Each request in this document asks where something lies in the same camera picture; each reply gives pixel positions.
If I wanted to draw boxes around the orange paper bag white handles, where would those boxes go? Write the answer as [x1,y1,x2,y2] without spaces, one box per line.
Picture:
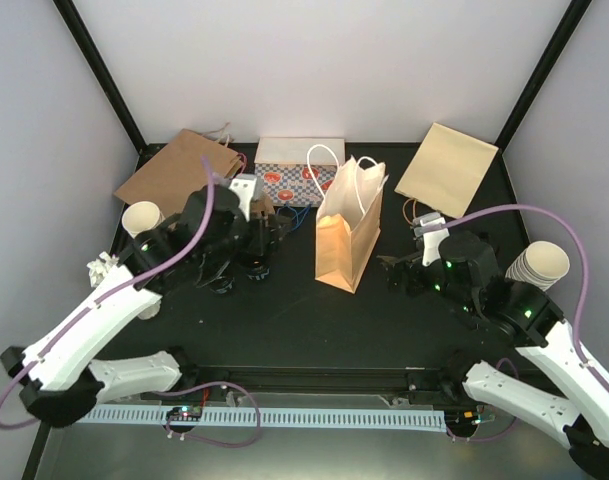
[312,156,388,294]

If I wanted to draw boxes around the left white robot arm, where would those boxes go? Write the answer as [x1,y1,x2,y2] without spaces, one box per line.
[0,185,292,428]

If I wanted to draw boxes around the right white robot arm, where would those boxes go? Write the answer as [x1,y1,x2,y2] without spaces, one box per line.
[380,231,609,479]

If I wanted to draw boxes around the black coffee cup open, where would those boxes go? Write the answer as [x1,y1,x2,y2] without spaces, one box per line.
[238,255,270,282]

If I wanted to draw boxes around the black coffee cup front left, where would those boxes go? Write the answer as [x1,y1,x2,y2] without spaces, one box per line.
[208,272,235,295]

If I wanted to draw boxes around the blue checkered paper bag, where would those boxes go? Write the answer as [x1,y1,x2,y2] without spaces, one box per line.
[254,137,346,208]

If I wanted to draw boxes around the brown kraft paper bag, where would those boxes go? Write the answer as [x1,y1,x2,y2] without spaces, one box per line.
[114,129,240,217]

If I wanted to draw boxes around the left stack paper cups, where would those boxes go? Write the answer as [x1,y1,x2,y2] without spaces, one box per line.
[121,201,165,238]

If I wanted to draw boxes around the stack paper cups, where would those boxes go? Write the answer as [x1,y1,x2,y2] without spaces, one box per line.
[121,201,165,238]
[505,241,570,291]

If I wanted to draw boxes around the right stack paper cups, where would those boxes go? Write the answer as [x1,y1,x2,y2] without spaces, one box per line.
[505,241,570,291]

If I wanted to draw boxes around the right base circuit board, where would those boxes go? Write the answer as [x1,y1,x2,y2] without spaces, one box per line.
[445,407,496,426]

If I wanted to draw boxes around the base circuit board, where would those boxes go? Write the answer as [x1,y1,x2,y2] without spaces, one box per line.
[445,407,496,426]
[166,406,203,421]

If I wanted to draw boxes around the white wrapped straws bundle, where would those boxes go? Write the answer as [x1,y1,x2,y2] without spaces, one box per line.
[87,251,161,320]

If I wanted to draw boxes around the left base circuit board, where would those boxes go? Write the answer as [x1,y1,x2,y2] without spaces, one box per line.
[166,406,203,421]

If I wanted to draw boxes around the tan paper bag brown handles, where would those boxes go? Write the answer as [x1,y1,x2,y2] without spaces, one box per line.
[395,123,499,219]

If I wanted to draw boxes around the right black frame post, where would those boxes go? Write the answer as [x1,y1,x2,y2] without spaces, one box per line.
[494,0,593,149]

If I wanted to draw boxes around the black frame post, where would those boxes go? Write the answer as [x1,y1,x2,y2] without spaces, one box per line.
[494,0,593,149]
[53,0,147,155]

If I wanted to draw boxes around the left black frame post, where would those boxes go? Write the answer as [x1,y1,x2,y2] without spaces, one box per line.
[53,0,147,155]

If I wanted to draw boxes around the light blue cable duct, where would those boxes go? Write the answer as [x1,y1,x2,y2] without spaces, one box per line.
[81,404,446,433]

